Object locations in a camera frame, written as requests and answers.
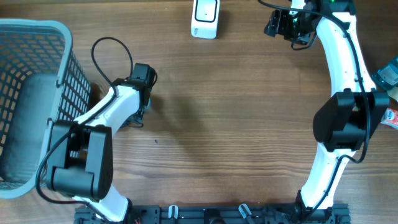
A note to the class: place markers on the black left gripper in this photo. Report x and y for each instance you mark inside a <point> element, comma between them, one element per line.
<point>135,119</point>

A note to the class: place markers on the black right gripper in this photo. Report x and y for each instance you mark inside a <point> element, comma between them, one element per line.
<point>277,25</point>

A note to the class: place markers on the blue mouthwash bottle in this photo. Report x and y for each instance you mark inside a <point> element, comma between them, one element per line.
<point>386,77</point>

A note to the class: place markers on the small red white box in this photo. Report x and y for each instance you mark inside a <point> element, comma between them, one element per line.
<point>390,118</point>

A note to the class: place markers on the white brown cookie bag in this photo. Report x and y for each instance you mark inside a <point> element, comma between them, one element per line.
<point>393,93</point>

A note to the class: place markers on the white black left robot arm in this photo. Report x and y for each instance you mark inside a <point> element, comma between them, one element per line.
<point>79,164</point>

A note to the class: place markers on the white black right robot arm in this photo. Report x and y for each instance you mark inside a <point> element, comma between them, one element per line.
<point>344,125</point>

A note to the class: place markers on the white barcode scanner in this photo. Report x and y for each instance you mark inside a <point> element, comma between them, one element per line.
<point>205,15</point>

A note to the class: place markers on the grey plastic mesh basket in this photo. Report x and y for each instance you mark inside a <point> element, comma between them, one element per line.
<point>41,82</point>

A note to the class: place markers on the black mounting rail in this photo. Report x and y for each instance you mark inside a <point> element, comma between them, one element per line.
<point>269,213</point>

